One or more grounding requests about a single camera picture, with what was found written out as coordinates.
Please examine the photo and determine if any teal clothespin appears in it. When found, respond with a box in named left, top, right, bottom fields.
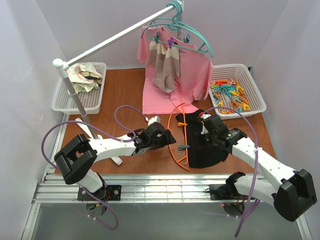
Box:
left=177, top=144, right=190, bottom=151

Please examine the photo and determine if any orange clothespin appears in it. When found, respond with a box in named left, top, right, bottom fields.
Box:
left=177, top=122, right=188, bottom=127

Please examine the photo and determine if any black underwear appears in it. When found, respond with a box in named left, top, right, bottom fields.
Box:
left=184, top=109, right=229, bottom=169

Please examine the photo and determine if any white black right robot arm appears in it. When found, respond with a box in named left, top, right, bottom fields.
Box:
left=195, top=113, right=317, bottom=222

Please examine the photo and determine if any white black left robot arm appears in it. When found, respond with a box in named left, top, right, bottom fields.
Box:
left=54, top=122, right=176, bottom=194

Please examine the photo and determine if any beige brown underwear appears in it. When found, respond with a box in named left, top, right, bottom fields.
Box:
left=148, top=41, right=180, bottom=93

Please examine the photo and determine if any teal clip hanger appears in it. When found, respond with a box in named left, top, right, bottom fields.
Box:
left=142, top=21, right=198, bottom=55

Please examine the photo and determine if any teal plastic hanger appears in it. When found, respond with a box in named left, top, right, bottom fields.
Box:
left=166, top=0, right=214, bottom=58

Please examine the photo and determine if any pile of colourful clothespins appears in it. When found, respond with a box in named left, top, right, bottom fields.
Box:
left=210, top=76, right=251, bottom=113

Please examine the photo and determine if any white clothespin basket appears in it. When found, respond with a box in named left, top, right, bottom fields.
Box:
left=208, top=63, right=267, bottom=120

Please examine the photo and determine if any pink t-shirt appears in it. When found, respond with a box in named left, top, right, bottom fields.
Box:
left=137, top=26, right=213, bottom=115

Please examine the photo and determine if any white clothes basket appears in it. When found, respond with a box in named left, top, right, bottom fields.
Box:
left=51, top=62, right=107, bottom=115

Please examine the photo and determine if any pile of light clothes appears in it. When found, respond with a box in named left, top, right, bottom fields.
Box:
left=67, top=62, right=103, bottom=94

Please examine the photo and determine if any purple clothespin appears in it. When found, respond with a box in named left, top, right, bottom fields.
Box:
left=167, top=37, right=174, bottom=49

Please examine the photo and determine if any white metal clothes rack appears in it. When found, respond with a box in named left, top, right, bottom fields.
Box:
left=52, top=0, right=186, bottom=166

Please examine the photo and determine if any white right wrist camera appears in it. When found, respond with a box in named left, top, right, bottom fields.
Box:
left=198, top=111, right=211, bottom=135

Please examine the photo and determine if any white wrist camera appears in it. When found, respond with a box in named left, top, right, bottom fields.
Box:
left=145, top=115, right=161, bottom=126
left=198, top=111, right=211, bottom=135

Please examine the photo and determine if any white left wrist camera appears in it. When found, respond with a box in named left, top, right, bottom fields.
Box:
left=145, top=115, right=161, bottom=126

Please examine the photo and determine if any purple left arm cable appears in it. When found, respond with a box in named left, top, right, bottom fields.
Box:
left=41, top=104, right=151, bottom=231

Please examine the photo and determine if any aluminium rail frame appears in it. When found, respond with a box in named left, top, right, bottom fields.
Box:
left=20, top=113, right=313, bottom=240

